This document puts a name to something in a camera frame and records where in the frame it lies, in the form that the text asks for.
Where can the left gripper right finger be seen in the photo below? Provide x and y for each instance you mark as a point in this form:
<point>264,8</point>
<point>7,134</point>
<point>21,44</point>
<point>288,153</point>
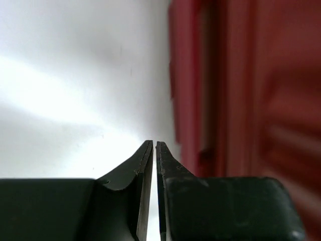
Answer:
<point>177,197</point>

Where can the red hard-shell suitcase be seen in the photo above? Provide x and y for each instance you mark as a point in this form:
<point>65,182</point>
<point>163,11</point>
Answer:
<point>245,85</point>

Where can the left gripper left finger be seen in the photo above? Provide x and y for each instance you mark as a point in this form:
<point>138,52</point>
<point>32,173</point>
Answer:
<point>122,198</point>

